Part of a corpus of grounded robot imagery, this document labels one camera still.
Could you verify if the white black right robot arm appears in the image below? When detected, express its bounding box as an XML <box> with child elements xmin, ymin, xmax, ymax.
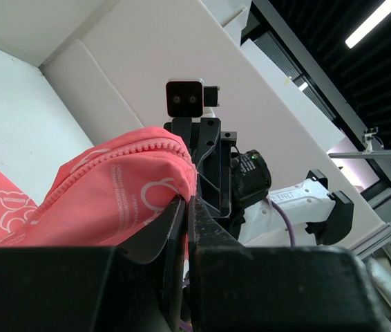
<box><xmin>164</xmin><ymin>118</ymin><xmax>354</xmax><ymax>247</ymax></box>

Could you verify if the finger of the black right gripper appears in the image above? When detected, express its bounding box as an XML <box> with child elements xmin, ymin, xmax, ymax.
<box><xmin>191</xmin><ymin>118</ymin><xmax>231</xmax><ymax>219</ymax></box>
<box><xmin>164</xmin><ymin>118</ymin><xmax>192</xmax><ymax>149</ymax></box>

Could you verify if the ceiling strip light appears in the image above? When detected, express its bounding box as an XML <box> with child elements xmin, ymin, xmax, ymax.
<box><xmin>345</xmin><ymin>0</ymin><xmax>391</xmax><ymax>49</ymax></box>

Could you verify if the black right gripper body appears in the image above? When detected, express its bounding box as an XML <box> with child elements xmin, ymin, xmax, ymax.
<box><xmin>221</xmin><ymin>131</ymin><xmax>271</xmax><ymax>221</ymax></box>

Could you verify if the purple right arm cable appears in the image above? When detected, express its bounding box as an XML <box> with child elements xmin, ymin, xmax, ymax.
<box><xmin>269</xmin><ymin>199</ymin><xmax>296</xmax><ymax>248</ymax></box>

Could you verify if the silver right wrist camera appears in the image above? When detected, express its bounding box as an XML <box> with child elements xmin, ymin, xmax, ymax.
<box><xmin>165</xmin><ymin>79</ymin><xmax>220</xmax><ymax>118</ymax></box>

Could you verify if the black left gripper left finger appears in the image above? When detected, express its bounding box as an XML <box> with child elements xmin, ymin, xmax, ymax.
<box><xmin>112</xmin><ymin>195</ymin><xmax>186</xmax><ymax>331</ymax></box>

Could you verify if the aluminium frame strut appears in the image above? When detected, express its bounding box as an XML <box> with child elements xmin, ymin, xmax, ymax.
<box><xmin>328</xmin><ymin>126</ymin><xmax>391</xmax><ymax>257</ymax></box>

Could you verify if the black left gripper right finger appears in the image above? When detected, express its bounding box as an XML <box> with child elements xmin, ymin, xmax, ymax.
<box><xmin>188</xmin><ymin>197</ymin><xmax>388</xmax><ymax>331</ymax></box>

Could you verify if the pink printed hooded jacket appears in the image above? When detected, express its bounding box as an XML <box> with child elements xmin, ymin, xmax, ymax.
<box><xmin>0</xmin><ymin>127</ymin><xmax>197</xmax><ymax>246</ymax></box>

